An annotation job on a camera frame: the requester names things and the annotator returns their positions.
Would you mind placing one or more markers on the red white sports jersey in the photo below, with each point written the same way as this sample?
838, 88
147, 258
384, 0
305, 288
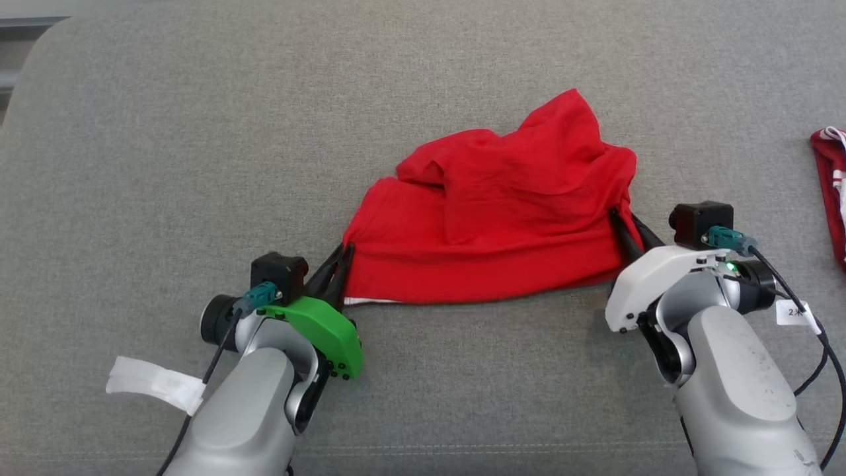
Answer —
496, 231

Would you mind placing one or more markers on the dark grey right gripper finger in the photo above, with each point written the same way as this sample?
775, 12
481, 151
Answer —
626, 238
649, 237

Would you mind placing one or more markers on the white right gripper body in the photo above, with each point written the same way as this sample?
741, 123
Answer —
654, 271

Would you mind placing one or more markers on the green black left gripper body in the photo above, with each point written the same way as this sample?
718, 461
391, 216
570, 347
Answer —
327, 330

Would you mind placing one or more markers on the crumpled red white garment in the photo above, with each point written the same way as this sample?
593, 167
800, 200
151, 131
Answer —
834, 198

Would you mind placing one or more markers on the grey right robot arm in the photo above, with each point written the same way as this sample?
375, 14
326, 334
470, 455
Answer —
733, 396

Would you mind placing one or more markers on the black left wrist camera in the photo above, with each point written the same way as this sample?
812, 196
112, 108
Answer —
277, 274

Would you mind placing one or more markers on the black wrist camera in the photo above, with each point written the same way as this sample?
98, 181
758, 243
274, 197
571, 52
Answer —
700, 221
277, 274

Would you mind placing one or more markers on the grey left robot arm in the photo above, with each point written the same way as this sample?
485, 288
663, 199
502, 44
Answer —
244, 410

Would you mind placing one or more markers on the grey fabric sofa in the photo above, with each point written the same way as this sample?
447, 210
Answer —
198, 132

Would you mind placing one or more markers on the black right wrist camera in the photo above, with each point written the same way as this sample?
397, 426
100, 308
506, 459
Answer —
700, 221

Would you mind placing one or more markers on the white tape tag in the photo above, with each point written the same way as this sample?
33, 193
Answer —
158, 385

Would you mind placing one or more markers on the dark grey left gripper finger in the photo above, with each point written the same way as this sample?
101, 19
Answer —
325, 271
342, 277

